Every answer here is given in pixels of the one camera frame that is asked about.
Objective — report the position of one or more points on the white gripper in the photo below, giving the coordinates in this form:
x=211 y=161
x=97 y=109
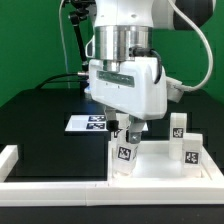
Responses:
x=133 y=91

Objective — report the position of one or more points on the white square tabletop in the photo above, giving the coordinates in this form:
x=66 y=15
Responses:
x=153 y=162

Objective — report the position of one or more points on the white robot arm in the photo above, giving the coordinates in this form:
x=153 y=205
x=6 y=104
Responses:
x=123 y=31

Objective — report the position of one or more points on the white marker tag sheet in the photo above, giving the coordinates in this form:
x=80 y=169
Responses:
x=86 y=123

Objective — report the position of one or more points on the white U-shaped obstacle fence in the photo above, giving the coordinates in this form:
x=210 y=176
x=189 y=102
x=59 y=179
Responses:
x=113 y=191

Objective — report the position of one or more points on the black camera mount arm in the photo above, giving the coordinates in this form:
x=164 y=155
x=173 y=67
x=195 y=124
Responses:
x=83 y=8

